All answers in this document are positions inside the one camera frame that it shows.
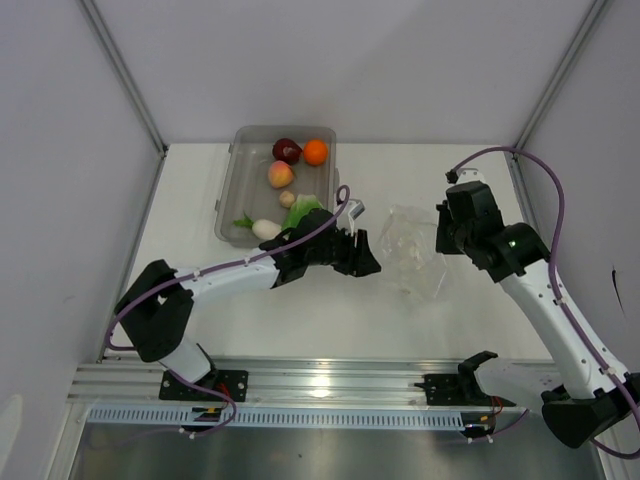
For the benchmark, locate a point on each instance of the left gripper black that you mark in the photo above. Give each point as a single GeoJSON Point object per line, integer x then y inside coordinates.
{"type": "Point", "coordinates": [359, 260]}

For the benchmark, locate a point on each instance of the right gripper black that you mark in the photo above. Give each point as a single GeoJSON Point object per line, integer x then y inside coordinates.
{"type": "Point", "coordinates": [443, 245]}

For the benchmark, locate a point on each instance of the clear zip top bag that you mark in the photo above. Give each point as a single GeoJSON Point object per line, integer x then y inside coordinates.
{"type": "Point", "coordinates": [407, 245]}

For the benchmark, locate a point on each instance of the green lettuce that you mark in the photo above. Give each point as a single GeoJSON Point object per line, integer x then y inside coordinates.
{"type": "Point", "coordinates": [302, 206]}

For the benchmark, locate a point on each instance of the white radish green leaves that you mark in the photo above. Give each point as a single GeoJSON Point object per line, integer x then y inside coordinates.
{"type": "Point", "coordinates": [262, 229]}

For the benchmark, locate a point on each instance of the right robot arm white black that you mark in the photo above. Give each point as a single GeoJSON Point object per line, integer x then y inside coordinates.
{"type": "Point", "coordinates": [591, 390]}

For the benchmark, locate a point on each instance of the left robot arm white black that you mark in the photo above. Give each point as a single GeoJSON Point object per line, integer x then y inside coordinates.
{"type": "Point", "coordinates": [157, 308]}

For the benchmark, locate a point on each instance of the small beige mushroom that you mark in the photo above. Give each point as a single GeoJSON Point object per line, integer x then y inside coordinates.
{"type": "Point", "coordinates": [287, 199]}

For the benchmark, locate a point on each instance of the orange fruit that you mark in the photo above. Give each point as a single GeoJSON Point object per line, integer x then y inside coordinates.
{"type": "Point", "coordinates": [315, 152]}

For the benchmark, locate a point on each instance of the peach fruit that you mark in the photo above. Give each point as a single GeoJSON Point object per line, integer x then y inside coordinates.
{"type": "Point", "coordinates": [280, 174]}

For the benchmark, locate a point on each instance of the dark red apple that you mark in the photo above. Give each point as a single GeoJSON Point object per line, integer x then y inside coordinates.
{"type": "Point", "coordinates": [287, 150]}

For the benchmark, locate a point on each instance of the clear grey plastic bin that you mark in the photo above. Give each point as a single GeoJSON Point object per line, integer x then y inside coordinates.
{"type": "Point", "coordinates": [257, 188]}

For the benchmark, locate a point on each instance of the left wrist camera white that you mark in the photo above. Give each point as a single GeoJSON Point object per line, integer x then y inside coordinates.
{"type": "Point", "coordinates": [354, 208]}

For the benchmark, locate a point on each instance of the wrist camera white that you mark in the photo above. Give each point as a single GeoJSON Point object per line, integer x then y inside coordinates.
{"type": "Point", "coordinates": [354, 208]}
{"type": "Point", "coordinates": [464, 175]}

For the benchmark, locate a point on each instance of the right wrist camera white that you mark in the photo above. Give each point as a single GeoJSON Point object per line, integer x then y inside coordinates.
{"type": "Point", "coordinates": [464, 175]}

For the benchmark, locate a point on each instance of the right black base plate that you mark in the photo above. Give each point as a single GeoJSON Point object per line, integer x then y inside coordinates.
{"type": "Point", "coordinates": [442, 389]}

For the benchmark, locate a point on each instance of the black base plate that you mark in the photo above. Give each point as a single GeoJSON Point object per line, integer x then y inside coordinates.
{"type": "Point", "coordinates": [232, 383]}
{"type": "Point", "coordinates": [442, 389]}

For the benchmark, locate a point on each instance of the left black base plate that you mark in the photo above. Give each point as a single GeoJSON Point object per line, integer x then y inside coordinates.
{"type": "Point", "coordinates": [232, 383]}

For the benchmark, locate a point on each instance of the aluminium rail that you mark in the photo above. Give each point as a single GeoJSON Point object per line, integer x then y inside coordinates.
{"type": "Point", "coordinates": [294, 383]}

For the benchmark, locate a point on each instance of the right aluminium frame post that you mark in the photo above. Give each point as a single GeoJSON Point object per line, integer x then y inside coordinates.
{"type": "Point", "coordinates": [579, 41]}

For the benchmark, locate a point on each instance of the aluminium frame post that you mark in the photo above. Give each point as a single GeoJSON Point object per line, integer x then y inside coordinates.
{"type": "Point", "coordinates": [579, 41]}
{"type": "Point", "coordinates": [113, 54]}

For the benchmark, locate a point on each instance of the slotted cable duct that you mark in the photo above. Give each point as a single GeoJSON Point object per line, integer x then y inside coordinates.
{"type": "Point", "coordinates": [413, 419]}

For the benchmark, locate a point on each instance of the left aluminium frame post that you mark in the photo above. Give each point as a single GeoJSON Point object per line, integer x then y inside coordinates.
{"type": "Point", "coordinates": [113, 54]}

